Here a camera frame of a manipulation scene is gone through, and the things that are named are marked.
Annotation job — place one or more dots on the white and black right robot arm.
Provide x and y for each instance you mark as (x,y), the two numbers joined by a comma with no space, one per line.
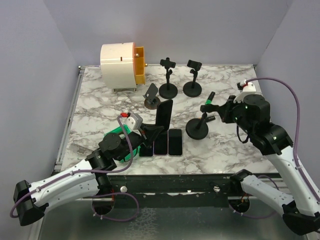
(299,209)

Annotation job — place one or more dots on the tall black phone stand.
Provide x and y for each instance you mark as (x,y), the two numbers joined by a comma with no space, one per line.
(192,88)

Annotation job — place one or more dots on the silver-edged phone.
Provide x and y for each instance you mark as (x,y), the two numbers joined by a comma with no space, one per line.
(146,151)

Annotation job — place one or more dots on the orange and black marker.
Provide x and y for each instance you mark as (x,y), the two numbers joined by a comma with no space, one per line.
(206,119)

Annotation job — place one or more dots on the white cylindrical drum device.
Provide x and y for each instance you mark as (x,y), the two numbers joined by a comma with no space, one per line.
(117,65)

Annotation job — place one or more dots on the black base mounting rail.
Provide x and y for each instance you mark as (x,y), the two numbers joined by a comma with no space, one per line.
(173,191)

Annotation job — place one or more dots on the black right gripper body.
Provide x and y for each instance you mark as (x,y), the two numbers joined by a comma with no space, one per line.
(229,117)

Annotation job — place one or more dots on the purple-edged black phone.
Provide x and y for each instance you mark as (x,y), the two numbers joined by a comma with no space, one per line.
(175,142)

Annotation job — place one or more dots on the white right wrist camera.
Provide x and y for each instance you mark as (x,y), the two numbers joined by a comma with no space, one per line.
(246,88)

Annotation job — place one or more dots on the green and black marker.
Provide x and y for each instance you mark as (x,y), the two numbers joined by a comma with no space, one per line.
(210,98)

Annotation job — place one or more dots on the black phone with silver edge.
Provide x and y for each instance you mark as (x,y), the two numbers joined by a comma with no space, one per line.
(161,144)

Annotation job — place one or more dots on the brown round phone stand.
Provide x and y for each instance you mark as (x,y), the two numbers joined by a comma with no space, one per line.
(151,101)

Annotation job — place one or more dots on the black round-base front stand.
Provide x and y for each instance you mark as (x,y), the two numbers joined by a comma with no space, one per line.
(168,90)

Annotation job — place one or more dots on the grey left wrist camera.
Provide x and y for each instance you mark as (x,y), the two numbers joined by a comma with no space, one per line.
(132,120)

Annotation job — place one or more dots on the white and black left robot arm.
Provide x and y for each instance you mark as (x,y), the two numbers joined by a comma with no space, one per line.
(87,178)

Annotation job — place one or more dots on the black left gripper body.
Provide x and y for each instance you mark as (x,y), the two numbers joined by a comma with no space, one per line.
(147,142)

